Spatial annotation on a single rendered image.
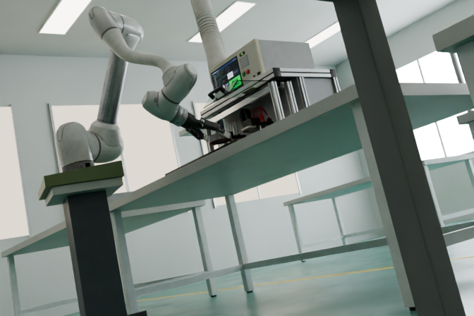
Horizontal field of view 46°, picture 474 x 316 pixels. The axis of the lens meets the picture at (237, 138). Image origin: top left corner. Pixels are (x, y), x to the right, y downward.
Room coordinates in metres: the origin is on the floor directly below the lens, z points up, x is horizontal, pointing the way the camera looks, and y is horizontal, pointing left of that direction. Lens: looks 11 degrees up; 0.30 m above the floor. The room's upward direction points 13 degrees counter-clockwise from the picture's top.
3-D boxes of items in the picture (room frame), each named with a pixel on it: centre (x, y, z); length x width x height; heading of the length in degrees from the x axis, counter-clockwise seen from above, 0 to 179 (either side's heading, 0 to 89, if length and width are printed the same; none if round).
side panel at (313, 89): (2.81, -0.47, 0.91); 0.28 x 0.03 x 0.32; 128
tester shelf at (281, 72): (3.02, -0.21, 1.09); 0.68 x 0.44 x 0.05; 38
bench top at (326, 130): (2.97, -0.15, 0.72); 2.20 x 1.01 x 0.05; 38
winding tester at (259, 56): (3.01, -0.22, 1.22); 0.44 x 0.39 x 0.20; 38
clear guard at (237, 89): (2.69, -0.07, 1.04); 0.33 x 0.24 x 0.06; 128
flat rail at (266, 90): (2.88, -0.03, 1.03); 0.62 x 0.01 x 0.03; 38
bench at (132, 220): (4.81, 1.36, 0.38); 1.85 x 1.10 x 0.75; 38
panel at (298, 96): (2.98, -0.16, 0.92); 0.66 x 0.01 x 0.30; 38
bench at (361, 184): (6.42, -1.38, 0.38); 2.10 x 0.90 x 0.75; 38
